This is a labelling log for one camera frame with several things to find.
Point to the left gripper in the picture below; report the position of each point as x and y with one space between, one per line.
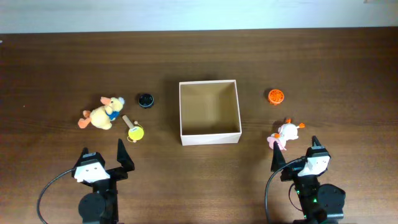
126 162

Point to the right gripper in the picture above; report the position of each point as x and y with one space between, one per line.
277 159

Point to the white pink duck toy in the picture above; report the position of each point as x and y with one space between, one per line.
288 131

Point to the yellow plush duck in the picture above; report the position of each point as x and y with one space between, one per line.
103 116

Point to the yellow rattle drum toy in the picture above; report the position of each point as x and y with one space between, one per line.
135 132

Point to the orange round plastic toy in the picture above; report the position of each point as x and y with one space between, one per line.
275 97

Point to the black round puck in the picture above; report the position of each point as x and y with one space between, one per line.
146 100

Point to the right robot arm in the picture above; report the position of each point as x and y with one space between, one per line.
319 203

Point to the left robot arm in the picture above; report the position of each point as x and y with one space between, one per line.
101 205

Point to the white cardboard box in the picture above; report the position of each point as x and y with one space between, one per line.
209 112

